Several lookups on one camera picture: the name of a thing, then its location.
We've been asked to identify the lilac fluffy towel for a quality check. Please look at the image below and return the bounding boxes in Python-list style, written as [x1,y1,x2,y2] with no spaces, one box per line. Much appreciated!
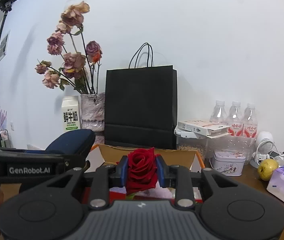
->
[135,181,176,199]

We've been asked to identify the red artificial rose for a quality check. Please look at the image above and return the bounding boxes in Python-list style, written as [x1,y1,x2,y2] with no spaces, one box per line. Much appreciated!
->
[126,148,158,196]

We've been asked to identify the orange cardboard fruit box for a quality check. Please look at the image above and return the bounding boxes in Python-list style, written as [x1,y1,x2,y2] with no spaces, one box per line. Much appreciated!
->
[85,143,206,203]

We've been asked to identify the white green milk carton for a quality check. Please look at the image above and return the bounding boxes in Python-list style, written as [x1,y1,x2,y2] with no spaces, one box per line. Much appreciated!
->
[61,96,81,132]

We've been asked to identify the pink textured ceramic vase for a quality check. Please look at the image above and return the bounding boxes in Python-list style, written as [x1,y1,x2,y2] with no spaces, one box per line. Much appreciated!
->
[81,93,105,132]

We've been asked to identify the clear plastic food container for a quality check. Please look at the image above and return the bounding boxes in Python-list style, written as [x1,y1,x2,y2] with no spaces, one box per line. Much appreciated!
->
[175,127,208,160]

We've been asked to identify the small floral tin box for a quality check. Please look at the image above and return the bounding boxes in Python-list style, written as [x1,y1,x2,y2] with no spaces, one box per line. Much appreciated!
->
[209,151,246,177]

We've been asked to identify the flat white orange box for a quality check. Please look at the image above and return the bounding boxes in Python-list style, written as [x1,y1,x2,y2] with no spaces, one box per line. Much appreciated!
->
[177,120,230,138]

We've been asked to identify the left clear water bottle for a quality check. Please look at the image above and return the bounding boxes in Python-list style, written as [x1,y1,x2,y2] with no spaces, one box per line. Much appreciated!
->
[209,100,227,124]

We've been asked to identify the clear water bottle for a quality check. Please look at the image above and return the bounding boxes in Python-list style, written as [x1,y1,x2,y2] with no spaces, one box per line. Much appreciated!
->
[226,101,243,137]
[209,100,227,124]
[242,103,258,138]

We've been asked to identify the black paper shopping bag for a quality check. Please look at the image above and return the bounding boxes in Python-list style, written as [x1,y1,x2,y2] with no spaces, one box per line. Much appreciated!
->
[104,42,178,150]

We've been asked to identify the middle clear water bottle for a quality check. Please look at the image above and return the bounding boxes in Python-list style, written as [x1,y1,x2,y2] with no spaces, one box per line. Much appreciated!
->
[226,101,243,137]

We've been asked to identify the dried pink rose bouquet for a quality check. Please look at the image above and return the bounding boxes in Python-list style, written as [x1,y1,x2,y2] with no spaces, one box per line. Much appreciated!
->
[35,1,103,95]

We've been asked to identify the yellow green apple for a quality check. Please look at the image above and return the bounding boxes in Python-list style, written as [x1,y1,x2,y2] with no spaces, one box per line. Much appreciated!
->
[258,159,279,181]

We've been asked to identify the right clear water bottle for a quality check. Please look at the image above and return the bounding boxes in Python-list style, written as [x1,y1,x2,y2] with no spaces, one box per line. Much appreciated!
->
[242,103,258,138]

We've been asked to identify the small white desk fan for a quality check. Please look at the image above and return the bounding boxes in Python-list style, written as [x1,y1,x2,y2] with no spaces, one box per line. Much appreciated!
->
[250,131,274,168]

